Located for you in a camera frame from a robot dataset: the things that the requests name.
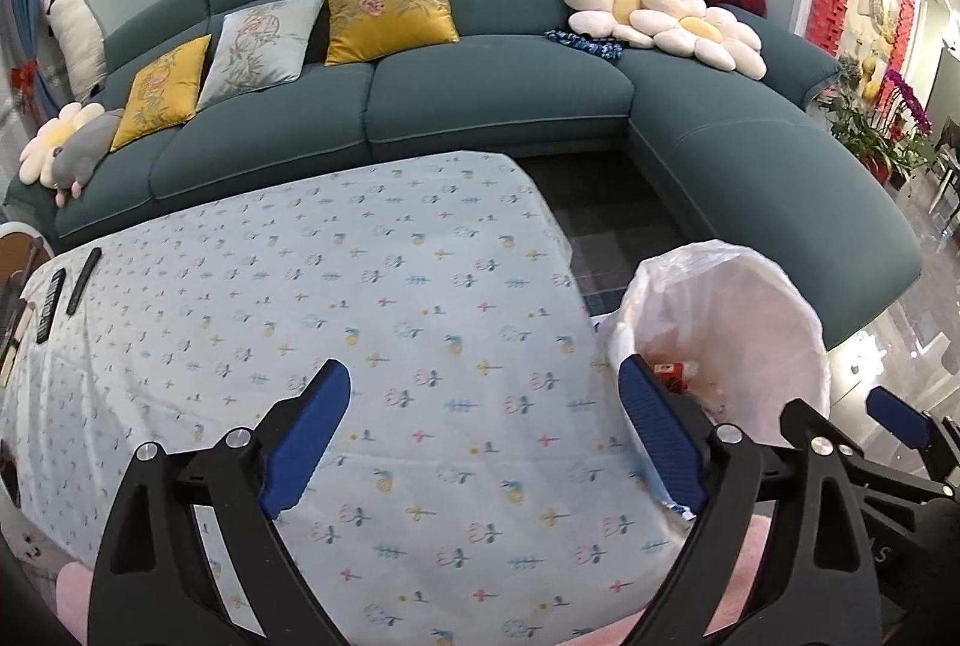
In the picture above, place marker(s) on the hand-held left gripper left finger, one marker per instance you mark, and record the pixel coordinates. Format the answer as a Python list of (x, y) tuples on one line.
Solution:
[(307, 436)]

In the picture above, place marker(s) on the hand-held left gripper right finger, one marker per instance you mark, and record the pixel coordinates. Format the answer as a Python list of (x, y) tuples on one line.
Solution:
[(664, 436)]

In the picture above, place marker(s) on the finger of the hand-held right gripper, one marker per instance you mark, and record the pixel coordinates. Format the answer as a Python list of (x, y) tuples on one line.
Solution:
[(802, 425), (896, 417)]

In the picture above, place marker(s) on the white bag lined trash bin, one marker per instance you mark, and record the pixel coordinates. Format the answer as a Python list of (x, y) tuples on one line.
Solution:
[(742, 323)]

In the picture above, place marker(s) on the floral light blue tablecloth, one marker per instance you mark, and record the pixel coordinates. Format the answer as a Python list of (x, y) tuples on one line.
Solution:
[(337, 286)]

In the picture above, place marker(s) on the black chairs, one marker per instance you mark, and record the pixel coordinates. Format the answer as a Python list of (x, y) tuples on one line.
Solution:
[(946, 166)]

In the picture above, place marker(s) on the slim black remote control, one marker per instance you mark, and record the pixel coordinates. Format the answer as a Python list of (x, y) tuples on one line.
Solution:
[(82, 282)]

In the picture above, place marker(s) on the black remote with buttons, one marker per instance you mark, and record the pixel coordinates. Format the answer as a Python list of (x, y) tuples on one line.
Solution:
[(50, 305)]

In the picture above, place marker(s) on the green potted plant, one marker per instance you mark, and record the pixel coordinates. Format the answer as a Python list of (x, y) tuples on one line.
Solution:
[(862, 129)]

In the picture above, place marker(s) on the purple orchid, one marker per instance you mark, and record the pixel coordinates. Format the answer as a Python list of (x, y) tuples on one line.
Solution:
[(911, 99)]

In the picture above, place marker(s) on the yellow gourd ornament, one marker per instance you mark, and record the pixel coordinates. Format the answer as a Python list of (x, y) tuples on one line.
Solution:
[(871, 80)]

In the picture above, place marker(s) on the dark monitor screen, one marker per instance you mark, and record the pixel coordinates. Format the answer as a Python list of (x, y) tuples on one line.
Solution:
[(946, 80)]

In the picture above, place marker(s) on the grey plush toy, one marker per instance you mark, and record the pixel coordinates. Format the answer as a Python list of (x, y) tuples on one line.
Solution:
[(86, 151)]

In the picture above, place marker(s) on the small yellow embroidered cushion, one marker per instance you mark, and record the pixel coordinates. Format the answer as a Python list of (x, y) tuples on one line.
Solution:
[(161, 91)]

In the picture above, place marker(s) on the teal corner sofa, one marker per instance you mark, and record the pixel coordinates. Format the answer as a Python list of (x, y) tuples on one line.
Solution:
[(495, 91)]

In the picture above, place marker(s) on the light blue embroidered cushion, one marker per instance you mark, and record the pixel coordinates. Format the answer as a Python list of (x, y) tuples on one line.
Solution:
[(259, 54)]

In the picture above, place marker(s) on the small white flower cushion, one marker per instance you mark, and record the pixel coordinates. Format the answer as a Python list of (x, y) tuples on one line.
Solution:
[(45, 147)]

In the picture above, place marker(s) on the blue patterned cloth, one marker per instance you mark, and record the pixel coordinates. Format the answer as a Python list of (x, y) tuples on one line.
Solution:
[(585, 45)]

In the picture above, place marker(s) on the large yellow embroidered cushion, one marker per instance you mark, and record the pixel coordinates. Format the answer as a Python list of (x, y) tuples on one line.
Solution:
[(390, 9)]

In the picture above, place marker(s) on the long white plush toy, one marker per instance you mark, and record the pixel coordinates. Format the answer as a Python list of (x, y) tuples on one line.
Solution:
[(75, 35)]

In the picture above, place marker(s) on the blue curtain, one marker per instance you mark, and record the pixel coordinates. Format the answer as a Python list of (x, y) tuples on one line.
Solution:
[(30, 16)]

